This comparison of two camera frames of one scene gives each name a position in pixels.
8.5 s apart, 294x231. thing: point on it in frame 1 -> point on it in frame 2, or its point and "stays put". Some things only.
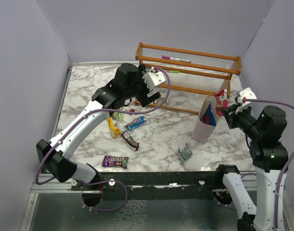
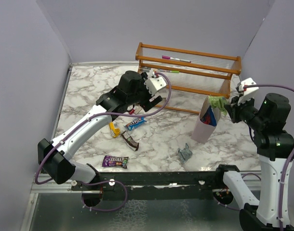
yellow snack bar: (115, 131) stays put
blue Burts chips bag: (208, 116) stays put
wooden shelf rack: (192, 76) stays put
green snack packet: (118, 116) -> (218, 102)
